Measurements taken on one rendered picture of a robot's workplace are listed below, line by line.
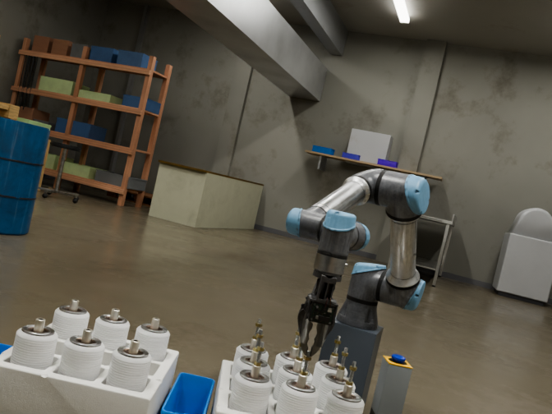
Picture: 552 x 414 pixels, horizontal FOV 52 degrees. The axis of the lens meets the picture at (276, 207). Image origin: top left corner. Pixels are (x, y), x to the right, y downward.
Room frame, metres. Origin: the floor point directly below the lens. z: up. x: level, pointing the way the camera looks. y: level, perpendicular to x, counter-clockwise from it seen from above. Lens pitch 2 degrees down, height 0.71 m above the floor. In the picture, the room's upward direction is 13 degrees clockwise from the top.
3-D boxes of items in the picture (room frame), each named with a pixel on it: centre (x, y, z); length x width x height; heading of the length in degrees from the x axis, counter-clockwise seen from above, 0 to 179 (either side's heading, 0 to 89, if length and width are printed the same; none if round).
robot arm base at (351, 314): (2.08, -0.39, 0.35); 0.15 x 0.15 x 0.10
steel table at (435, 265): (7.72, -2.07, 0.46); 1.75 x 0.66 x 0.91; 161
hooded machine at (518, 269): (7.83, -3.56, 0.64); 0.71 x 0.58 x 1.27; 71
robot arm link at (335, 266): (1.38, -0.16, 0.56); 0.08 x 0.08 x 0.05
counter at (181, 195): (8.50, 0.98, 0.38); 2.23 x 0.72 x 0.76; 161
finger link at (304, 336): (1.38, -0.14, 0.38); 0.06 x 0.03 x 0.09; 1
